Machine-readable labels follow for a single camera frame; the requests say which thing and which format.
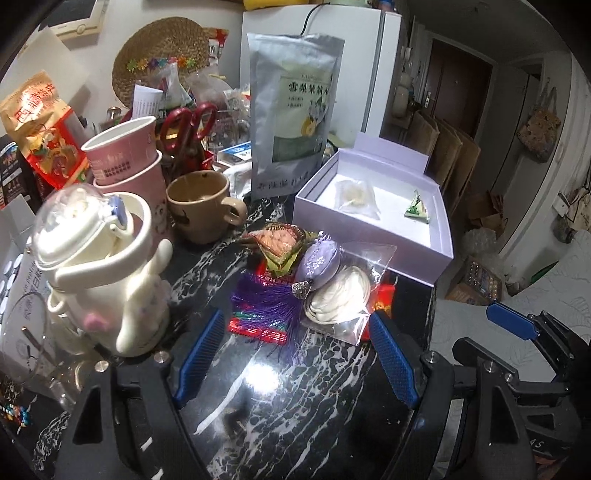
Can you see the white sachet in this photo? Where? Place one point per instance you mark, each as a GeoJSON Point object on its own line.
{"type": "Point", "coordinates": [356, 197]}
{"type": "Point", "coordinates": [337, 297]}

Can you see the green triangular sachet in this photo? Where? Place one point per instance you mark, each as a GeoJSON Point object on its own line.
{"type": "Point", "coordinates": [418, 211]}

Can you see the white leaf-patterned cloth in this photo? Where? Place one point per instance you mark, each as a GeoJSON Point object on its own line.
{"type": "Point", "coordinates": [461, 323]}

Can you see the brown paper bag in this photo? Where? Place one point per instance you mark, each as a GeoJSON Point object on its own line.
{"type": "Point", "coordinates": [485, 212]}

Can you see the woven straw hat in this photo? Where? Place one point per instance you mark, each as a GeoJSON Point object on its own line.
{"type": "Point", "coordinates": [159, 48]}

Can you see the red scissors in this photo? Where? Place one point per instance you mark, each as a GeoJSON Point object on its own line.
{"type": "Point", "coordinates": [189, 123]}

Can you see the clear glass jar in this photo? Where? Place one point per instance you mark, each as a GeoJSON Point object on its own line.
{"type": "Point", "coordinates": [32, 337]}

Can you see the cream ceramic jar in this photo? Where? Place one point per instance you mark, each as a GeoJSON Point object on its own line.
{"type": "Point", "coordinates": [404, 94]}

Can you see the red candy packet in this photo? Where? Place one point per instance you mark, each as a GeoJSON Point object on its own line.
{"type": "Point", "coordinates": [384, 295]}

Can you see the dark brown door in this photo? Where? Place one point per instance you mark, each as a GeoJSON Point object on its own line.
{"type": "Point", "coordinates": [457, 78]}

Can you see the pink green woven sachet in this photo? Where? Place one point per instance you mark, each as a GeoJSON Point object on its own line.
{"type": "Point", "coordinates": [277, 242]}

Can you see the white printed carton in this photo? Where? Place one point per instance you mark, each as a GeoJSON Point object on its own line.
{"type": "Point", "coordinates": [18, 272]}

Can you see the orange red snack bag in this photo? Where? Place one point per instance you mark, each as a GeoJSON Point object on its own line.
{"type": "Point", "coordinates": [41, 134]}

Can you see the pink paper cup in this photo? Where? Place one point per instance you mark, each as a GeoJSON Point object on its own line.
{"type": "Point", "coordinates": [147, 198]}
{"type": "Point", "coordinates": [122, 147]}

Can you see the white refrigerator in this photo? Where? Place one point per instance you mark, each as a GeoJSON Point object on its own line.
{"type": "Point", "coordinates": [351, 69]}

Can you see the cardboard box of jars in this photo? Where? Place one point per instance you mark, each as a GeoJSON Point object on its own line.
{"type": "Point", "coordinates": [475, 281]}

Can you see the patterned hanging bag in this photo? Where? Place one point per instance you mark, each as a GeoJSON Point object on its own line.
{"type": "Point", "coordinates": [572, 212]}

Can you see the beige hanging tote bag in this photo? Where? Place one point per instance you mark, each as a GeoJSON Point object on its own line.
{"type": "Point", "coordinates": [540, 127]}

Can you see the yellow rounded object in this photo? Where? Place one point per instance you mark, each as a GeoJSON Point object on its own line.
{"type": "Point", "coordinates": [263, 3]}

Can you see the purple embroidered tassel sachet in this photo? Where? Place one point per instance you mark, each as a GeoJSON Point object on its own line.
{"type": "Point", "coordinates": [316, 265]}

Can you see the bubble wrap bundle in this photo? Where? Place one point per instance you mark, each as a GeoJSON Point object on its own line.
{"type": "Point", "coordinates": [480, 242]}

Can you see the white cartoon water bottle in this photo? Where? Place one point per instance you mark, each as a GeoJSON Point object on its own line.
{"type": "Point", "coordinates": [101, 272]}

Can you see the lavender gift box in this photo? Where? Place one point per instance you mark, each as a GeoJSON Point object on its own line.
{"type": "Point", "coordinates": [415, 258]}

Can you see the black printed package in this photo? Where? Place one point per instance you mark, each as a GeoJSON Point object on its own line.
{"type": "Point", "coordinates": [9, 170]}

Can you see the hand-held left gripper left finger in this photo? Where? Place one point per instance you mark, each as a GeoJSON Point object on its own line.
{"type": "Point", "coordinates": [198, 357]}

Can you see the small white blue box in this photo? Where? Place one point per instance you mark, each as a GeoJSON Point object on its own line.
{"type": "Point", "coordinates": [235, 154]}

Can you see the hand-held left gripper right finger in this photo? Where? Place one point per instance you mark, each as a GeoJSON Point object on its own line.
{"type": "Point", "coordinates": [392, 360]}

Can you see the brown ceramic mug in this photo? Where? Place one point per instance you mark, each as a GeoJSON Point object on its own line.
{"type": "Point", "coordinates": [203, 207]}

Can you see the white paper note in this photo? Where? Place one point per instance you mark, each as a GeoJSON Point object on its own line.
{"type": "Point", "coordinates": [147, 99]}

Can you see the silver tea pouch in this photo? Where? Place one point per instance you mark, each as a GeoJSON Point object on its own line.
{"type": "Point", "coordinates": [295, 92]}

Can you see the colourful beads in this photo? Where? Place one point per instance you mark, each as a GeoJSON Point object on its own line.
{"type": "Point", "coordinates": [14, 412]}

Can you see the crumpled clear plastic bag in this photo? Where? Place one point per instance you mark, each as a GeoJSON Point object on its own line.
{"type": "Point", "coordinates": [217, 92]}

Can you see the flattened cardboard sheet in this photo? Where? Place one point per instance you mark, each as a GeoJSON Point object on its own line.
{"type": "Point", "coordinates": [445, 147]}
{"type": "Point", "coordinates": [422, 134]}
{"type": "Point", "coordinates": [466, 159]}

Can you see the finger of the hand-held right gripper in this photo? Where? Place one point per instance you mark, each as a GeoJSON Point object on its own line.
{"type": "Point", "coordinates": [510, 319]}
{"type": "Point", "coordinates": [480, 353]}

